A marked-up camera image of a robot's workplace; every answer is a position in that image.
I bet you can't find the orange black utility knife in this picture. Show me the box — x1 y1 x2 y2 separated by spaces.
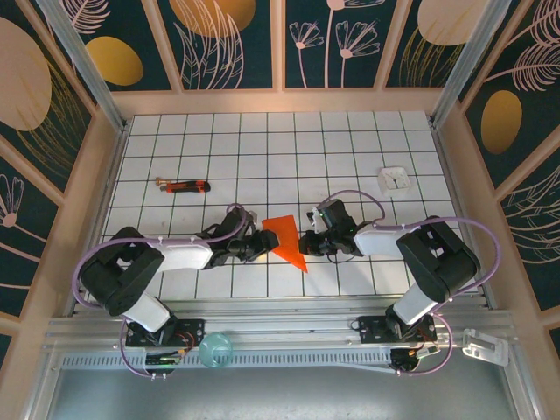
160 179 212 195

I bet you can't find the aluminium side rail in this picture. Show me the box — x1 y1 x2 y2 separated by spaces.
430 122 498 310
65 124 130 316

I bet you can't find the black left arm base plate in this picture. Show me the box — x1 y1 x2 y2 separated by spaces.
125 318 207 347

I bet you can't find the aluminium corner post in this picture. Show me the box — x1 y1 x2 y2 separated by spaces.
430 0 526 128
37 0 130 132

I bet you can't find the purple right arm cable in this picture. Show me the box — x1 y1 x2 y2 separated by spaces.
315 191 500 378

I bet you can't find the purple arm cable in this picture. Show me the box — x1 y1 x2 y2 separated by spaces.
315 191 500 378
72 203 246 380

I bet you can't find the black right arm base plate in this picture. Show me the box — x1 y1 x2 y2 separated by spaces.
357 315 438 347

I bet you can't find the clear teal glass bowl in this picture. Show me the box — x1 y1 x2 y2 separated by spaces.
198 332 234 369

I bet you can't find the grey slotted cable duct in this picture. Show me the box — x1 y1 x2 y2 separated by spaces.
59 352 395 371

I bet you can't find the small black circuit board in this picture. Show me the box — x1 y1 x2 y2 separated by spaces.
143 351 185 368
390 347 441 373

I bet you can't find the white square clock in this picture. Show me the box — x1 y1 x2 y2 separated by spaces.
376 166 412 197

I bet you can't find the aluminium front rail frame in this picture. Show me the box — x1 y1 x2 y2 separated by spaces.
43 297 517 351

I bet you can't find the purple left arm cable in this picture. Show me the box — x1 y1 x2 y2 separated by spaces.
72 203 246 380

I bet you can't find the white bracket clip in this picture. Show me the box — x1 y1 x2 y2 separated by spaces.
461 328 511 367

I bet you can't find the orange cloth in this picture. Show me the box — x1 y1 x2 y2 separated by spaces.
261 215 309 275

